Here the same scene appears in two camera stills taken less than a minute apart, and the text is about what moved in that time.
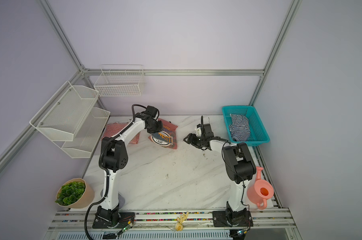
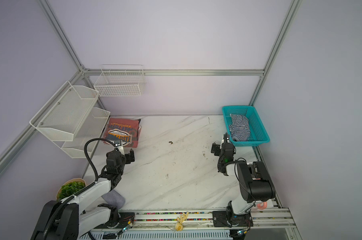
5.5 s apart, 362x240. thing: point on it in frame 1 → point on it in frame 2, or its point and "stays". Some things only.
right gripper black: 191,139 → 216,149
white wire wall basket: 119,80 stays
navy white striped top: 239,128 stays
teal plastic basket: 244,125 stays
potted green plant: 76,193 stays
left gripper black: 159,129 → 128,159
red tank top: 166,137 → 126,130
